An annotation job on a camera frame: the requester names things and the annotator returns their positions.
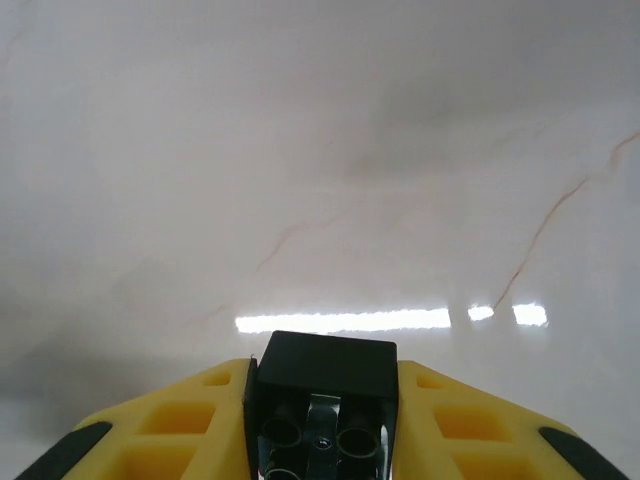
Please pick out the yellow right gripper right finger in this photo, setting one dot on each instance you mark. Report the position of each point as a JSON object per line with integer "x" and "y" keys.
{"x": 415, "y": 450}

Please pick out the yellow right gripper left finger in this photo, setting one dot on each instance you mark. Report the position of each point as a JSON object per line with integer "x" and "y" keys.
{"x": 225, "y": 450}

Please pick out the black lego brick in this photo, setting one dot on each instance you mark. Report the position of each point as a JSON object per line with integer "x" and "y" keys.
{"x": 325, "y": 365}

